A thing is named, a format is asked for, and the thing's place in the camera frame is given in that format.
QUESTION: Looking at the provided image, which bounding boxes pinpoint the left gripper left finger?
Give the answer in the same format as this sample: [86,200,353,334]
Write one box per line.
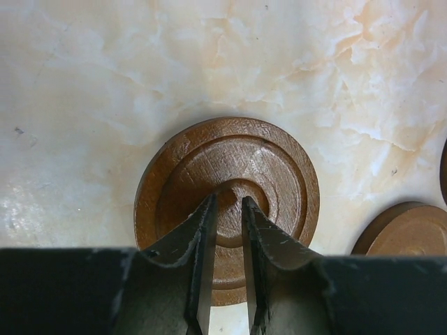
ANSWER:
[118,194,217,334]

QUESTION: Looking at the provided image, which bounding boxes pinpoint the dark brown grooved coaster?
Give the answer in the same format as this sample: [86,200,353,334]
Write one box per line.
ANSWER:
[134,117,320,306]

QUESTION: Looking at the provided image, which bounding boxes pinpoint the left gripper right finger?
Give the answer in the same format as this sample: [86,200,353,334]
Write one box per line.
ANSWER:
[242,196,335,334]

